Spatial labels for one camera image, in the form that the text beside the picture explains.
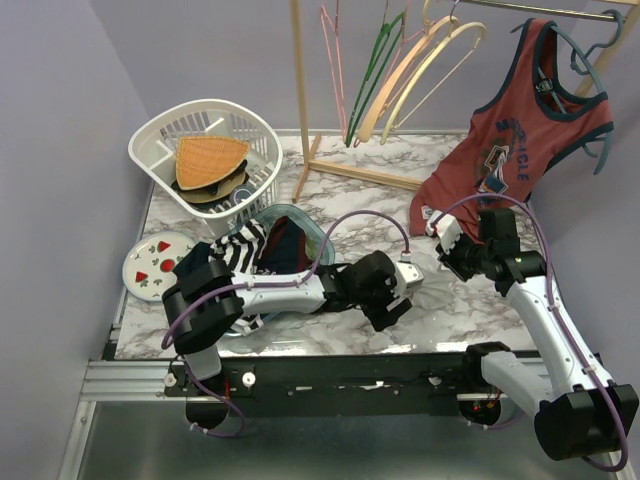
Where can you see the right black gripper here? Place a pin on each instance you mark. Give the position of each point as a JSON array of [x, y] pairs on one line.
[[450, 259]]

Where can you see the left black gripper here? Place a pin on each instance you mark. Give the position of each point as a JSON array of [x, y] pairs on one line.
[[379, 315]]

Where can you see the white tank top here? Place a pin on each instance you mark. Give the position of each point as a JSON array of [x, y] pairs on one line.
[[436, 290]]

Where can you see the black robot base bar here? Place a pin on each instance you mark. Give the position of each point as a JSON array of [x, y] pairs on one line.
[[360, 385]]

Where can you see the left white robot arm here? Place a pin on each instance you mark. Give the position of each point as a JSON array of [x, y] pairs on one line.
[[204, 304]]

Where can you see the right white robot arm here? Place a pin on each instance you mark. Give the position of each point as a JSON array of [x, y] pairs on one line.
[[578, 410]]

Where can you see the cream wooden hanger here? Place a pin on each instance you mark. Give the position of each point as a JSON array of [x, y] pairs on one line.
[[442, 35]]

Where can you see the tan wooden hanger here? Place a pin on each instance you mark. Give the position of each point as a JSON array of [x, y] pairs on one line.
[[400, 70]]

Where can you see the red graphic tank top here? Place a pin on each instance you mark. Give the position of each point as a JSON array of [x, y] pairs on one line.
[[531, 125]]

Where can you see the green plastic hanger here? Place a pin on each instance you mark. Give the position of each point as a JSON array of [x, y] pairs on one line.
[[386, 40]]

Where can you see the pile of dark clothes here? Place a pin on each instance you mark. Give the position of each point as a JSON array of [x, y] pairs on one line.
[[255, 249]]

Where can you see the wooden clothes rack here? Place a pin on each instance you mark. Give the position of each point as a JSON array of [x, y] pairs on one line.
[[310, 163]]

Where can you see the dark hats in basket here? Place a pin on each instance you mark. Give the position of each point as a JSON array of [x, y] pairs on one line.
[[216, 191]]

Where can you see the watermelon pattern plate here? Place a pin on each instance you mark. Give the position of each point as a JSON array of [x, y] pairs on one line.
[[147, 271]]

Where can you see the white plastic laundry basket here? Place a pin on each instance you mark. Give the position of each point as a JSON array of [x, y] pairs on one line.
[[153, 147]]

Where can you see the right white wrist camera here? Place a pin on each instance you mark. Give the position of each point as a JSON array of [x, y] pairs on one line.
[[445, 228]]

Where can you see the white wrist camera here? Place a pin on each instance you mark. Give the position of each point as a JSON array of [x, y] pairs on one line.
[[445, 228], [409, 278]]

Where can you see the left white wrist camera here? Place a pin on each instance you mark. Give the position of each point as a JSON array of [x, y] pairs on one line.
[[409, 278]]

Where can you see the pink wire hanger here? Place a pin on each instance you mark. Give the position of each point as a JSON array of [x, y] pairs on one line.
[[407, 35], [331, 32]]

